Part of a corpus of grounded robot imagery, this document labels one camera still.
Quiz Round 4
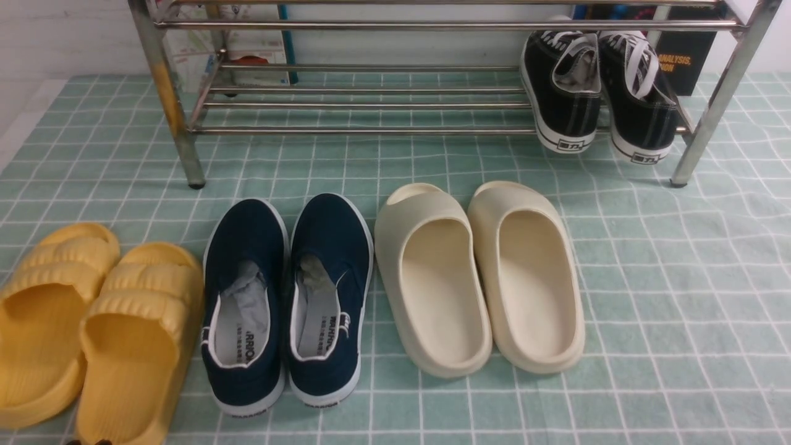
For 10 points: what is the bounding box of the navy slip-on shoe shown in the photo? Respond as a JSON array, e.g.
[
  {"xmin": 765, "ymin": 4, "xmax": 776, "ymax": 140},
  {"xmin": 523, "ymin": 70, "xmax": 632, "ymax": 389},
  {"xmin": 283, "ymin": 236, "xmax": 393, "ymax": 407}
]
[
  {"xmin": 286, "ymin": 193, "xmax": 374, "ymax": 408},
  {"xmin": 200, "ymin": 199, "xmax": 289, "ymax": 418}
]

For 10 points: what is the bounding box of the right cream slide slipper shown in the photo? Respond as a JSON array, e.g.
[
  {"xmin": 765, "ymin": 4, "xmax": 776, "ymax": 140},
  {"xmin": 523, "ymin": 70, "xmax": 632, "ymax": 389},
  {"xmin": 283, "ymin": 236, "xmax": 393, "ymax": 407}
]
[{"xmin": 467, "ymin": 180, "xmax": 586, "ymax": 374}]

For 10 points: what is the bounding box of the right navy slip-on shoe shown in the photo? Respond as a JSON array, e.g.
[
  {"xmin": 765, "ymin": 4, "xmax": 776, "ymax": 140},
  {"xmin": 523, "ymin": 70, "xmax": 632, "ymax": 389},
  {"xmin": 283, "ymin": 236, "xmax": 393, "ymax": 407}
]
[{"xmin": 286, "ymin": 193, "xmax": 374, "ymax": 408}]

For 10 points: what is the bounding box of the white box with red car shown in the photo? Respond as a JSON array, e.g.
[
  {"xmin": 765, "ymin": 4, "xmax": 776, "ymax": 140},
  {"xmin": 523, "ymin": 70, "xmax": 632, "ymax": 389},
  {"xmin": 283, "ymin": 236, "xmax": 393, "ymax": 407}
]
[{"xmin": 147, "ymin": 1, "xmax": 294, "ymax": 93}]

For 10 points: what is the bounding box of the left cream slide slipper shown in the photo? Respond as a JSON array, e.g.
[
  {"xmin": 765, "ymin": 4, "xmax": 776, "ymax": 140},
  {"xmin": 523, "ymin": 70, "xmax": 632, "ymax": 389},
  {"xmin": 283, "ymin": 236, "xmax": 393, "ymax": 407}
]
[{"xmin": 374, "ymin": 183, "xmax": 493, "ymax": 378}]

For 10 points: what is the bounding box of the black book with orange text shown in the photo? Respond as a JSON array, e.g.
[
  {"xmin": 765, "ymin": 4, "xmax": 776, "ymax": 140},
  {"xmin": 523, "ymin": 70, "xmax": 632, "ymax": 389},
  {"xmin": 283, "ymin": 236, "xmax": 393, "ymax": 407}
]
[{"xmin": 572, "ymin": 5, "xmax": 721, "ymax": 96}]

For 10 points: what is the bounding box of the left yellow slide slipper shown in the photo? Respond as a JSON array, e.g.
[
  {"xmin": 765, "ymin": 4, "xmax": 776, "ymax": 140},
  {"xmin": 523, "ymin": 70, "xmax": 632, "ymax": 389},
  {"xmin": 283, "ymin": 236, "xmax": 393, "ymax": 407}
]
[{"xmin": 1, "ymin": 222, "xmax": 121, "ymax": 429}]

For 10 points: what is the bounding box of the right yellow slide slipper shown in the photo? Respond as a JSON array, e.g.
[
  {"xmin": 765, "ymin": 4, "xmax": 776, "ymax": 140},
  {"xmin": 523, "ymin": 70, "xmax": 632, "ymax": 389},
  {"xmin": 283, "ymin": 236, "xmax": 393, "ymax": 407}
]
[{"xmin": 75, "ymin": 242, "xmax": 204, "ymax": 444}]

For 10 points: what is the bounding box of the left navy slip-on shoe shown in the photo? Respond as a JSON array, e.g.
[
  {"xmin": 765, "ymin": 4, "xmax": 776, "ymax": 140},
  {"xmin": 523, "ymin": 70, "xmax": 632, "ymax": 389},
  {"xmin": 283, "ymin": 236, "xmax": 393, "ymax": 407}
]
[{"xmin": 200, "ymin": 199, "xmax": 289, "ymax": 418}]

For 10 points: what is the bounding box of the black canvas sneaker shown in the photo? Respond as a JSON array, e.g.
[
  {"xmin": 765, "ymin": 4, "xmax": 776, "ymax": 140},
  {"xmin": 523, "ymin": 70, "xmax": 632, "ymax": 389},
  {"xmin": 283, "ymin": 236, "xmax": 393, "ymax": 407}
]
[
  {"xmin": 520, "ymin": 29, "xmax": 603, "ymax": 155},
  {"xmin": 597, "ymin": 30, "xmax": 680, "ymax": 166}
]

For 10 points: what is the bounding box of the yellow slide slipper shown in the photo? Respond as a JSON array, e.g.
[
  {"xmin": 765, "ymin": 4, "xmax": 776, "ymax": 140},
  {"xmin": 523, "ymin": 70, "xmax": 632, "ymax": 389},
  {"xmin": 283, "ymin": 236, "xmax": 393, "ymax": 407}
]
[
  {"xmin": 1, "ymin": 222, "xmax": 121, "ymax": 429},
  {"xmin": 75, "ymin": 242, "xmax": 204, "ymax": 444}
]

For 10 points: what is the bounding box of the metal shoe rack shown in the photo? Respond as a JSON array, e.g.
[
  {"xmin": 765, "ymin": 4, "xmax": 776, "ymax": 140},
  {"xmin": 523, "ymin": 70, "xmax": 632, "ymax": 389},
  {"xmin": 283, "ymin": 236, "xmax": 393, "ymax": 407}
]
[{"xmin": 128, "ymin": 1, "xmax": 782, "ymax": 190}]

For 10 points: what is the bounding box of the cream slide slipper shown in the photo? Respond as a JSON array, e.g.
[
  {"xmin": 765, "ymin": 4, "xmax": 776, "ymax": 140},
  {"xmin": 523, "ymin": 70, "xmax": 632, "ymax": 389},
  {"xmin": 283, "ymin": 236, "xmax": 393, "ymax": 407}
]
[
  {"xmin": 374, "ymin": 183, "xmax": 493, "ymax": 378},
  {"xmin": 467, "ymin": 180, "xmax": 586, "ymax": 374}
]

